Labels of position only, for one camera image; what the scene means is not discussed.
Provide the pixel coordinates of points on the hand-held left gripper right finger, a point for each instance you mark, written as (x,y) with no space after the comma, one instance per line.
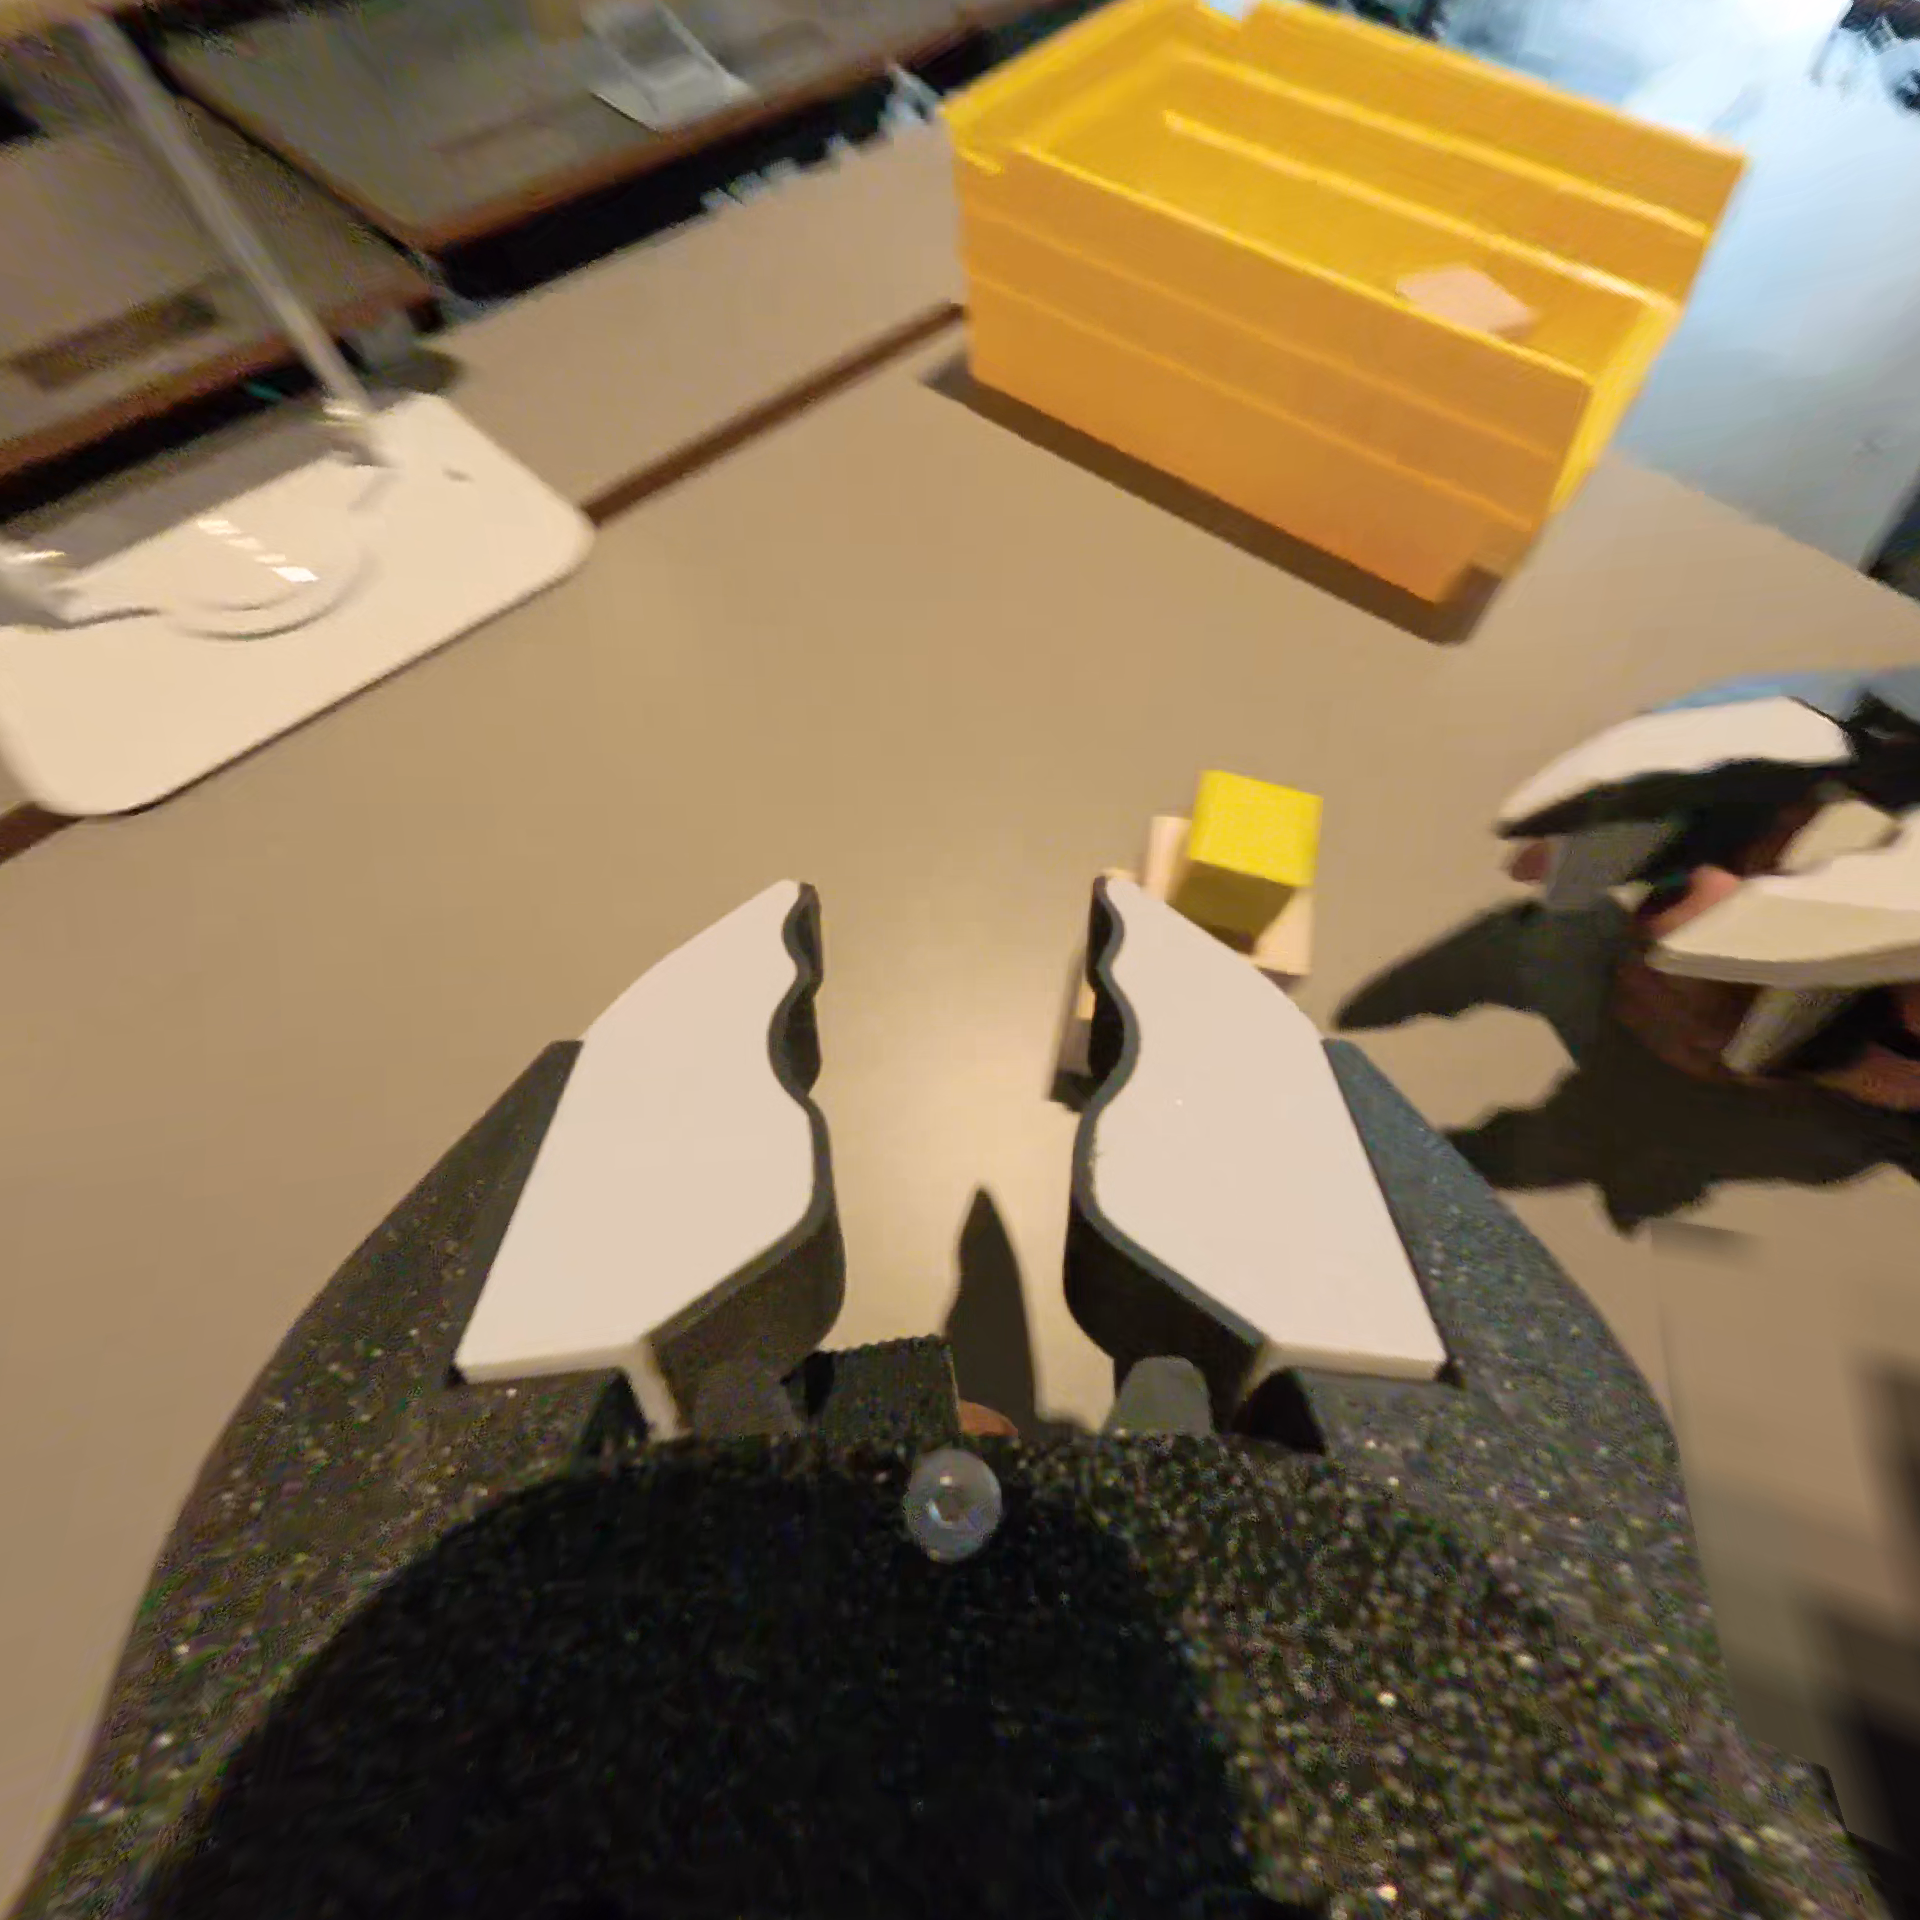
(1244,1172)

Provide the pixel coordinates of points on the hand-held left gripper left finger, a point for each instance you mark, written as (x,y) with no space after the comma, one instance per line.
(676,1172)

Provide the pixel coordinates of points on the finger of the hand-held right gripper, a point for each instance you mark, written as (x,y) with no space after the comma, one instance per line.
(1816,921)
(1682,735)

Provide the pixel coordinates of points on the medium plain wooden cube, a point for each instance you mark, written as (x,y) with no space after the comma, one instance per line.
(1283,953)

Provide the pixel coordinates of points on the yellow wooden cube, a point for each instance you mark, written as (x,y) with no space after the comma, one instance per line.
(1254,856)

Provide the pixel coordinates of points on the person's right hand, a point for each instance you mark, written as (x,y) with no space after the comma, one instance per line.
(1682,1020)

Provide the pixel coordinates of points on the pale flat piece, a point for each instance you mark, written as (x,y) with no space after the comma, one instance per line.
(1464,300)

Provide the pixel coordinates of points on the yellow plastic bin stack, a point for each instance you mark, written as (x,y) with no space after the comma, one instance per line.
(1276,389)

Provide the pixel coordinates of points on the white document stand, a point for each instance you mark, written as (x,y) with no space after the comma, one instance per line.
(376,629)

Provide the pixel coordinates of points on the clear acrylic holder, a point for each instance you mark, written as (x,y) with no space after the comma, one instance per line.
(661,77)

